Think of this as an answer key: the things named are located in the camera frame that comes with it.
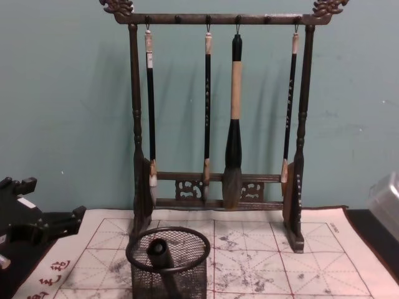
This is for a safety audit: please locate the black table cloth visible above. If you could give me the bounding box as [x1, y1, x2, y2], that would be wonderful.
[0, 208, 399, 299]

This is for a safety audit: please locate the thin black brush, white script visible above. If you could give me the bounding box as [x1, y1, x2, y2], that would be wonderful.
[280, 32, 302, 184]

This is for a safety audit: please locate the thin black brush, gold script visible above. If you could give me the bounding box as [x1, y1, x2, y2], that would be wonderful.
[201, 31, 215, 204]

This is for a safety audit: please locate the dark wooden brush rack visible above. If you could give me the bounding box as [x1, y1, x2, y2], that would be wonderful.
[99, 0, 352, 254]

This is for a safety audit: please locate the black brush handle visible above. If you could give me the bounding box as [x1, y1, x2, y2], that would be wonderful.
[146, 237, 188, 283]

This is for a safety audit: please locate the white felt mat, red grid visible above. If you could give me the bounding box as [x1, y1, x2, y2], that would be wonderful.
[0, 204, 386, 299]

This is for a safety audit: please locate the black wire mesh pen holder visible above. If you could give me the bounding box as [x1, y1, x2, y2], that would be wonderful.
[125, 226, 212, 299]

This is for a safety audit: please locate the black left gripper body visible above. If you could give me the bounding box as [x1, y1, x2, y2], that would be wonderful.
[0, 189, 44, 250]

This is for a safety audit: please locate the large brush, tan handle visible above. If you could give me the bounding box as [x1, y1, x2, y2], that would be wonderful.
[221, 33, 244, 211]

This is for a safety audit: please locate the thin black brush, white label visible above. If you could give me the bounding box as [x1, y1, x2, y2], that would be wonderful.
[143, 29, 159, 207]

